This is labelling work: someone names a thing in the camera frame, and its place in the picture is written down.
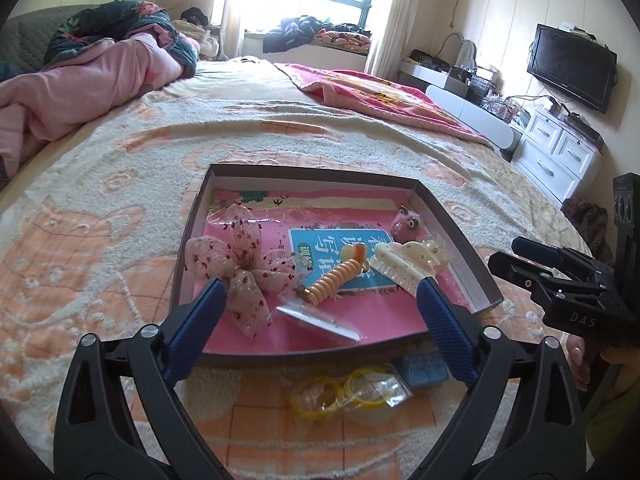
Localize black set-top box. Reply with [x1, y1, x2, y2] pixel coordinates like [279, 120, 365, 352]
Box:
[565, 112, 603, 148]

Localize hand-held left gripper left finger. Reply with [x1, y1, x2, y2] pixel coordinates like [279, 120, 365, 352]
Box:
[52, 277, 236, 480]

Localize pink blanket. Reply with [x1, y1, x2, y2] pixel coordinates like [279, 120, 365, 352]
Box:
[274, 62, 493, 148]

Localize person's right hand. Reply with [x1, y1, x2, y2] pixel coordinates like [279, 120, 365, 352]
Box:
[567, 332, 640, 393]

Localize peach spiral hair tie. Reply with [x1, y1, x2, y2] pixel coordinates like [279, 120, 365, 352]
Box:
[300, 242, 368, 306]

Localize black wall television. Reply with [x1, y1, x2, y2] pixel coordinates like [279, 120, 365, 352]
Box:
[526, 23, 618, 114]

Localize grey padded headboard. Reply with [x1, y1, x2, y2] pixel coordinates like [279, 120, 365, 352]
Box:
[0, 5, 101, 81]

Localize white curtain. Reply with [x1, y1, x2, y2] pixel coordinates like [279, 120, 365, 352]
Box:
[220, 0, 256, 61]
[365, 0, 416, 81]

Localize dark jacket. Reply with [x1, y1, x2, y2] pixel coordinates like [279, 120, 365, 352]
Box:
[263, 16, 326, 53]

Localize brown fuzzy cloth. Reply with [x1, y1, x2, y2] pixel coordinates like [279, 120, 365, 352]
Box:
[560, 197, 616, 261]

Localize blue packet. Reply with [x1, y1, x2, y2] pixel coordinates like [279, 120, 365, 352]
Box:
[392, 352, 451, 390]

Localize clear organizer box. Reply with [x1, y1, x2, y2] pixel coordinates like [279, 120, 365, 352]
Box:
[450, 65, 498, 103]

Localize pink floral quilt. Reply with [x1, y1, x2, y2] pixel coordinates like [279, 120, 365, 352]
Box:
[0, 0, 201, 181]

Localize cream cloth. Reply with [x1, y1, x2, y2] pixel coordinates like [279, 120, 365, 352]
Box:
[172, 20, 221, 61]

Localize yellow hair ring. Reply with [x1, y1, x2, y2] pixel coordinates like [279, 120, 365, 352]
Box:
[290, 377, 346, 416]
[342, 366, 396, 406]

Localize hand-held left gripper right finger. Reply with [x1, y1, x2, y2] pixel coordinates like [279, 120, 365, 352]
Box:
[415, 276, 586, 480]

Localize dark cardboard box tray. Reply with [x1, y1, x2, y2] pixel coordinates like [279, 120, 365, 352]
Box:
[170, 163, 504, 361]

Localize black case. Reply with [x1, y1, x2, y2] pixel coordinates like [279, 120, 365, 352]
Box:
[410, 50, 451, 73]

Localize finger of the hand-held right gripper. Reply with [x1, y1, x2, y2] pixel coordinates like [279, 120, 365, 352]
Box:
[511, 236, 613, 281]
[487, 251, 601, 307]

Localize cream hair claw clip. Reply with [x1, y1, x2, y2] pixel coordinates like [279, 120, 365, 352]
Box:
[368, 239, 448, 295]

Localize floral mesh hair bow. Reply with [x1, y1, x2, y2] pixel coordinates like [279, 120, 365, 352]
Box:
[185, 204, 311, 341]

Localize pink patterned cloth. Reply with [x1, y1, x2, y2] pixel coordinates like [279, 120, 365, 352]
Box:
[315, 30, 373, 51]

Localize pink plush hair tie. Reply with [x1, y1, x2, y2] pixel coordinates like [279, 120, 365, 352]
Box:
[390, 205, 423, 238]

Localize white drawer dresser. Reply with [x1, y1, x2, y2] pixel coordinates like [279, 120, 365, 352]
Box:
[510, 107, 603, 208]

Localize grey and white desk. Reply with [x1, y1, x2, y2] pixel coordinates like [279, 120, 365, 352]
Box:
[397, 57, 521, 153]

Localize clear plastic packet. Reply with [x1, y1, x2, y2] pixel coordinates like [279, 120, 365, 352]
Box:
[274, 292, 362, 346]

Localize yellow hair ties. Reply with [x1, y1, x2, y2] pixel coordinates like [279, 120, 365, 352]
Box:
[287, 362, 416, 423]

